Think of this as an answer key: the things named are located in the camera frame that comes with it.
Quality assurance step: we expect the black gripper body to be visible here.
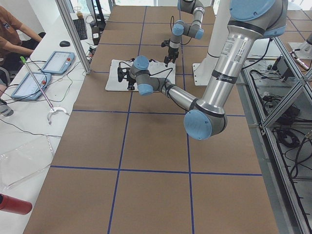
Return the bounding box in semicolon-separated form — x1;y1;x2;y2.
164;47;179;65
126;72;136;91

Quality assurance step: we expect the grey cartoon print t-shirt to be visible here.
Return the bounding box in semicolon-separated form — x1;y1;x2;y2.
105;58;176;92

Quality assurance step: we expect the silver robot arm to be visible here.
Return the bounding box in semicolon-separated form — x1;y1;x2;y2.
117;0;288;140
161;0;205;66

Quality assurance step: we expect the upper blue teach pendant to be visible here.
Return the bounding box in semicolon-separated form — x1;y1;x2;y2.
42;51;75;75

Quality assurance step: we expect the blue teach pendant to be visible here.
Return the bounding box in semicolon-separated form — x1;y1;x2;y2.
11;72;51;100
42;51;75;75

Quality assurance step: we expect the black computer mouse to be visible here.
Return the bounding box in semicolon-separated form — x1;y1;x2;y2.
59;40;71;47

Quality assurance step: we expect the black keyboard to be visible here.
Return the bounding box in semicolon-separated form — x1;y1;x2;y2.
73;19;88;40

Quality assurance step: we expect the lower blue teach pendant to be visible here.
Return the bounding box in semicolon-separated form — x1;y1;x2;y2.
11;72;51;100

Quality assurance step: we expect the long reacher grabber tool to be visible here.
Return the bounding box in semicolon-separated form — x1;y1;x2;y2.
20;56;70;125

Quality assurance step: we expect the seated person brown shirt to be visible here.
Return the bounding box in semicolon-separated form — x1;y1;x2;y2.
0;7;46;71

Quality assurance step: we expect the clear plastic bag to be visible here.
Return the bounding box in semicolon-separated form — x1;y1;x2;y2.
0;136;55;191

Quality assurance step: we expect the red cylindrical bottle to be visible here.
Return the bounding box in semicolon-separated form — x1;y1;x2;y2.
0;194;32;215

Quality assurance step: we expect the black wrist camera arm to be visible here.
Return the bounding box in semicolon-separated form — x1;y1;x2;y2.
117;67;128;82

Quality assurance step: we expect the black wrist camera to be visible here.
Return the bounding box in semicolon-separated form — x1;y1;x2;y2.
161;39;170;48

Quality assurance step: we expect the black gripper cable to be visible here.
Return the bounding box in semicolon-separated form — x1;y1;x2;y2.
118;61;174;83

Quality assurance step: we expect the grey aluminium frame post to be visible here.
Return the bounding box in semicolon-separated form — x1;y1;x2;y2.
55;0;91;75

